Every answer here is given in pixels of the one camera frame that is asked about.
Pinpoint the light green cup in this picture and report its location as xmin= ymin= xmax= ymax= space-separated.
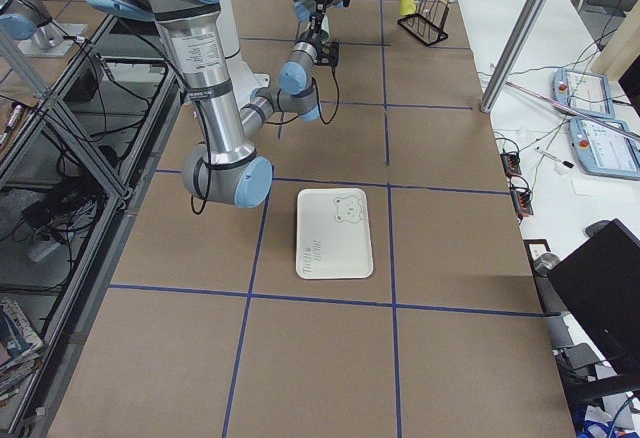
xmin=320 ymin=15 xmax=330 ymax=43

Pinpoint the yellow cup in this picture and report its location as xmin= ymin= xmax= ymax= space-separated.
xmin=398 ymin=0 xmax=416 ymax=17

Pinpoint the cream bear tray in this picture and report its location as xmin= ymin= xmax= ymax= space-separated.
xmin=296 ymin=188 xmax=374 ymax=280

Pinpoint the metal cup on desk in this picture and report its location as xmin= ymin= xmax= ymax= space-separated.
xmin=533 ymin=252 xmax=561 ymax=277

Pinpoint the upper orange connector box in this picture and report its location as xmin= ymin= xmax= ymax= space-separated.
xmin=500 ymin=151 xmax=521 ymax=178

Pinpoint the orange connector box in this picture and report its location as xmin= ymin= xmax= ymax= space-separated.
xmin=510 ymin=186 xmax=534 ymax=219
xmin=500 ymin=151 xmax=521 ymax=178

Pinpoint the lower orange connector box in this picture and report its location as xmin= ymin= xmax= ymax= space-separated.
xmin=510 ymin=186 xmax=534 ymax=219

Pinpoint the upper teach pendant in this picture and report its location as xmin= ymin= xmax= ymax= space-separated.
xmin=553 ymin=68 xmax=615 ymax=119

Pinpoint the teach pendant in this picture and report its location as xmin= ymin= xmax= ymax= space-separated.
xmin=569 ymin=117 xmax=639 ymax=181
xmin=553 ymin=68 xmax=615 ymax=119

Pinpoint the black marker pen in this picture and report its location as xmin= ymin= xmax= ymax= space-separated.
xmin=535 ymin=147 xmax=575 ymax=169

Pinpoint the lower teach pendant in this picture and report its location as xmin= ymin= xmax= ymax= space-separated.
xmin=569 ymin=117 xmax=639 ymax=181

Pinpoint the black laptop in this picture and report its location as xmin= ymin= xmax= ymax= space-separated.
xmin=548 ymin=219 xmax=639 ymax=374

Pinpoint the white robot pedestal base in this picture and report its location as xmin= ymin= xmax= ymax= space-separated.
xmin=216 ymin=0 xmax=271 ymax=109

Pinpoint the camera cable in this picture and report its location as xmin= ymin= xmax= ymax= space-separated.
xmin=267 ymin=62 xmax=342 ymax=126

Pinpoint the black wire cup rack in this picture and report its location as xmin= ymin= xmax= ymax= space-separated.
xmin=397 ymin=2 xmax=450 ymax=46

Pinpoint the aluminium frame post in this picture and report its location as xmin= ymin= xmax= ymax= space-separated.
xmin=480 ymin=0 xmax=547 ymax=113

